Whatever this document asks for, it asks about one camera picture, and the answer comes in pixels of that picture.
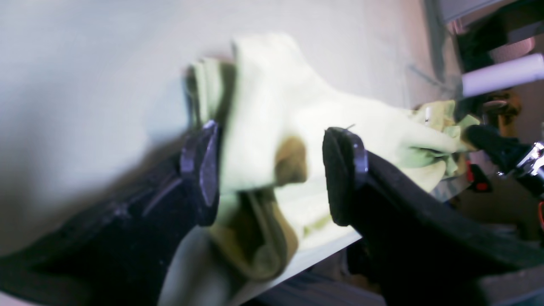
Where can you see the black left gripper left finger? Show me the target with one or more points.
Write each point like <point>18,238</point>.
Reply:
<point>118,252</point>

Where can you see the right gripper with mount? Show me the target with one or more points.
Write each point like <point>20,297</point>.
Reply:
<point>523,162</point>

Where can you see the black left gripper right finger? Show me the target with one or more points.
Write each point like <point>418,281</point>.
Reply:
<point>425,253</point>

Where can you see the light green T-shirt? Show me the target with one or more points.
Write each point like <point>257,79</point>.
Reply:
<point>274,110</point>

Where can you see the white cylinder roll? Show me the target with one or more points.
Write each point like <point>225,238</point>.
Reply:
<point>529,68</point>

